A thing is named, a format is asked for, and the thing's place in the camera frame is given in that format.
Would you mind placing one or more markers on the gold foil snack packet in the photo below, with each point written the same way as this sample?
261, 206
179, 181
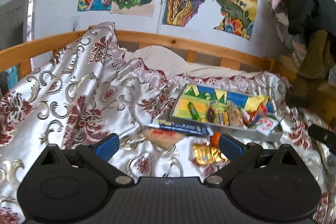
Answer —
207, 155

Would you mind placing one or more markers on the yellow candy roll packet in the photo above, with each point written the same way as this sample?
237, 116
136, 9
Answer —
222, 118

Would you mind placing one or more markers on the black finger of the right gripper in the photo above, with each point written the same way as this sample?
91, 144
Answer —
324, 136

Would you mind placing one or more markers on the olive brown hanging garment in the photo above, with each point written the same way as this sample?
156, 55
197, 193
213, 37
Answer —
319, 59

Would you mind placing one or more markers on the colourful painted tray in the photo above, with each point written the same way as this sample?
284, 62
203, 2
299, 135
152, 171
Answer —
243, 110

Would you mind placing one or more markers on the blue milk powder box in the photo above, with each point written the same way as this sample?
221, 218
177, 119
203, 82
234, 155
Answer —
181, 128

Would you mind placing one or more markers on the floral satin bedspread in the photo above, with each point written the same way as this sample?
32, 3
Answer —
88, 90

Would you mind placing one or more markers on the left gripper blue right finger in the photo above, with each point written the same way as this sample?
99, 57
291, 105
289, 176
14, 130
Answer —
231, 147

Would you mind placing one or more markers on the wooden bed frame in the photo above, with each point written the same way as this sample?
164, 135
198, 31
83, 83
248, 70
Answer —
21, 54

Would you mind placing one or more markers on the green snack stick packet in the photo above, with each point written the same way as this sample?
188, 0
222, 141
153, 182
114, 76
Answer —
195, 115

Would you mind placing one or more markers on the orange tangerine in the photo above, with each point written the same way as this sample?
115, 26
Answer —
214, 139

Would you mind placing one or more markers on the black hanging garment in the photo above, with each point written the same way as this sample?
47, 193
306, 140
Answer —
308, 16

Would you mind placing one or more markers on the beige biscuit packet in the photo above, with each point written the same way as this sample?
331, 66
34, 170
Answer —
165, 139

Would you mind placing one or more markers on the landscape torn drawing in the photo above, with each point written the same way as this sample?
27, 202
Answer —
238, 17

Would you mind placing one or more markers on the white red snack packet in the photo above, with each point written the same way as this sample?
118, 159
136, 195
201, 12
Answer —
266, 124

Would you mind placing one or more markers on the cream pillow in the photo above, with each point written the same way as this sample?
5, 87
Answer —
171, 64

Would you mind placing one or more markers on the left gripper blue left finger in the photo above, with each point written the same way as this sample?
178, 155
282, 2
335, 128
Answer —
107, 147

